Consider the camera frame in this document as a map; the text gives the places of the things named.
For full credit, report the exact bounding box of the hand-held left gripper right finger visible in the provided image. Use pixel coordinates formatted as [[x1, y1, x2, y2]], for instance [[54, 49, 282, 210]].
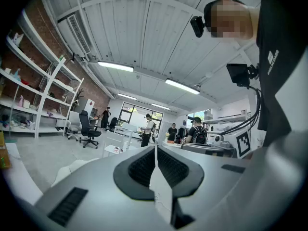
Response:
[[156, 144, 252, 230]]

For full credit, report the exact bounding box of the ceiling tube light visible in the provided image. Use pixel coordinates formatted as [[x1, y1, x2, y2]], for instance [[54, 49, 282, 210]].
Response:
[[165, 77, 201, 95], [97, 60, 135, 73], [151, 103, 172, 111], [117, 92, 138, 101]]

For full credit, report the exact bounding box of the thick black cable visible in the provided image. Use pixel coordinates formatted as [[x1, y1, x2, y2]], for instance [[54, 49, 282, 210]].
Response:
[[218, 87, 262, 137]]

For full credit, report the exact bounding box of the white frame chair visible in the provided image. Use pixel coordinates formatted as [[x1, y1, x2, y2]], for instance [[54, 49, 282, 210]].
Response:
[[114, 126, 134, 152]]

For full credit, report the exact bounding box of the person's head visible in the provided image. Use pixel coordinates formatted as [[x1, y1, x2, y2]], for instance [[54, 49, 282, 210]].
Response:
[[203, 0, 261, 41]]

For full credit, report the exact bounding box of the small white side table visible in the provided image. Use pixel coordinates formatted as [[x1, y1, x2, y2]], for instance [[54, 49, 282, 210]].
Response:
[[103, 143, 126, 158]]

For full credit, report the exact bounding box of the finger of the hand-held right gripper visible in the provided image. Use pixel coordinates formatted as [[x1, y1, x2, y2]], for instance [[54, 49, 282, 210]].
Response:
[[180, 142, 226, 157]]

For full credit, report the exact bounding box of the black chest-mounted device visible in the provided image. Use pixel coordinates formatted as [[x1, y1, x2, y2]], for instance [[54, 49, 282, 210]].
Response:
[[226, 63, 260, 89]]

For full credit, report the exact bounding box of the coat rack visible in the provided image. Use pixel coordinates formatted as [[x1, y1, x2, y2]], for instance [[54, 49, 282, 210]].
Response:
[[71, 88, 86, 111]]

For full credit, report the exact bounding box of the white origami figure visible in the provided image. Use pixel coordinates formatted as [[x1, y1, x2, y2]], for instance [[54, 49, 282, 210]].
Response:
[[13, 32, 25, 46]]

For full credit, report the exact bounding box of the black office chair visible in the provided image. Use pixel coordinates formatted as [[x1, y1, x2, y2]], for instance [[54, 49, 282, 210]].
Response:
[[78, 110, 102, 150]]

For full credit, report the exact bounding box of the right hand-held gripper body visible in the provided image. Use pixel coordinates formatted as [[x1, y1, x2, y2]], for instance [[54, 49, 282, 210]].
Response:
[[215, 130, 252, 159]]

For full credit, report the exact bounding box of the white air conditioner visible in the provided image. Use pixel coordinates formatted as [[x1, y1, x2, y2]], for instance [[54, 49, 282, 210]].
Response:
[[57, 13, 92, 58]]

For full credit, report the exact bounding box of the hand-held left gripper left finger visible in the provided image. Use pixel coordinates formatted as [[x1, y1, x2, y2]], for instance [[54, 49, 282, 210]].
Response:
[[35, 145, 175, 231]]

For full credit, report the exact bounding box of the white office chair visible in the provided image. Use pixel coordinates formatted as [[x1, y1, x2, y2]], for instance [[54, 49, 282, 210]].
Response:
[[65, 111, 83, 142]]

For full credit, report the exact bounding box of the white cabinet with red diamond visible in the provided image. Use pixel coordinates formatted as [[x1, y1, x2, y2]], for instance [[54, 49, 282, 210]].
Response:
[[77, 98, 95, 116]]

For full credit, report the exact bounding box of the black head-worn camera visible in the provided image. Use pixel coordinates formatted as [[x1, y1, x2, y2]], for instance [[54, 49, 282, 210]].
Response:
[[190, 15, 205, 39]]

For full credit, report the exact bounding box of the white metal shelf unit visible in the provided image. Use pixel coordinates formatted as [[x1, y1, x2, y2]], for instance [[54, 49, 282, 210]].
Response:
[[0, 8, 85, 140]]

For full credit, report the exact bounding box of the white wall shelf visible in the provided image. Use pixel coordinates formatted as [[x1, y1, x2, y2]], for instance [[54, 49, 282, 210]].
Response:
[[202, 113, 250, 125]]

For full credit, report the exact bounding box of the black-framed window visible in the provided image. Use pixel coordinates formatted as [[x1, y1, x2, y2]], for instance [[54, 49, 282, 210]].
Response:
[[119, 102, 165, 130]]

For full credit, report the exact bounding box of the person's black shirt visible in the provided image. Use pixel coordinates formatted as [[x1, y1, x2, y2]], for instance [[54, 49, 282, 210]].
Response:
[[256, 0, 308, 147]]

